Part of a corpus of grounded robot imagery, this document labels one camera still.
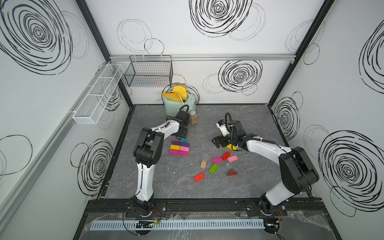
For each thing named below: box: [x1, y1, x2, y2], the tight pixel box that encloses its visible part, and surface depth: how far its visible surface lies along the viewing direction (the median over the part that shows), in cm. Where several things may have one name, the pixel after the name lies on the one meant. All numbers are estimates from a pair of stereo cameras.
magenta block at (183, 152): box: [178, 150, 189, 157], surface depth 96 cm
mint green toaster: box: [163, 93, 197, 117], surface depth 104 cm
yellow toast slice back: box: [173, 85, 188, 99], surface depth 104 cm
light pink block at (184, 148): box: [180, 146, 190, 152], surface depth 96 cm
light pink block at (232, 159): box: [227, 155, 239, 163], surface depth 93 cm
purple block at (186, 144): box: [180, 142, 190, 148], surface depth 99 cm
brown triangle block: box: [227, 169, 238, 176], surface depth 86 cm
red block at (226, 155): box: [221, 151, 231, 161], surface depth 93 cm
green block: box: [209, 163, 219, 174], surface depth 88 cm
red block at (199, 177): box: [194, 172, 205, 183], surface depth 86 cm
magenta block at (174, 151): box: [169, 148, 180, 155], surface depth 95 cm
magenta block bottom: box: [212, 157, 223, 164], surface depth 91 cm
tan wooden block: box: [200, 159, 207, 169], surface depth 90 cm
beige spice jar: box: [190, 110, 198, 126], surface depth 104 cm
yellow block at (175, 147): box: [170, 144, 181, 150], surface depth 98 cm
